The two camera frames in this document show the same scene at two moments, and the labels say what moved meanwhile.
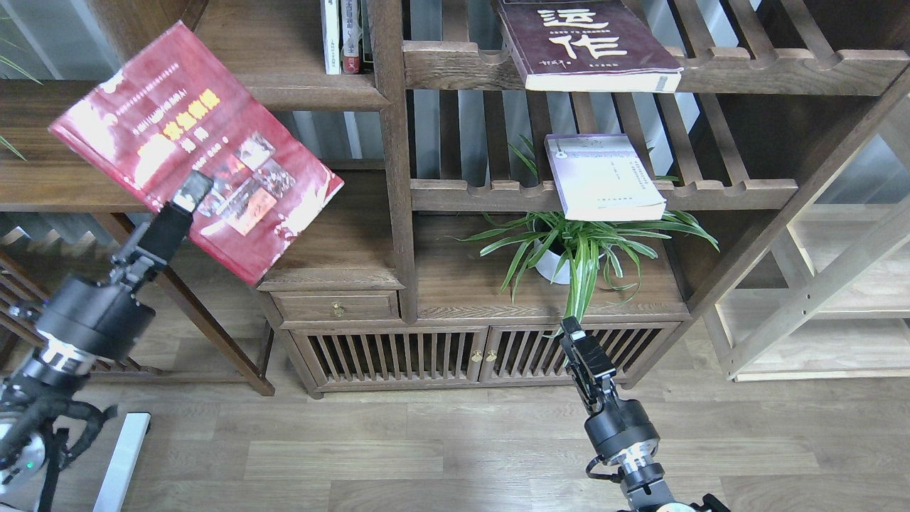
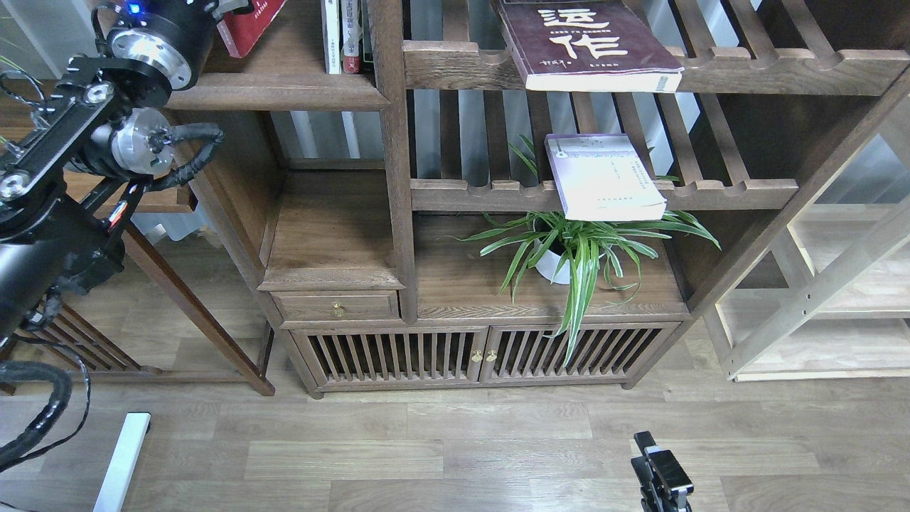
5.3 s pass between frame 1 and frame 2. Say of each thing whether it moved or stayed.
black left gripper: moved
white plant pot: stayed
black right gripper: moved
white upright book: stayed
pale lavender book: stayed
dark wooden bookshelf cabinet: stayed
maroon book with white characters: stayed
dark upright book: stayed
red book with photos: moved
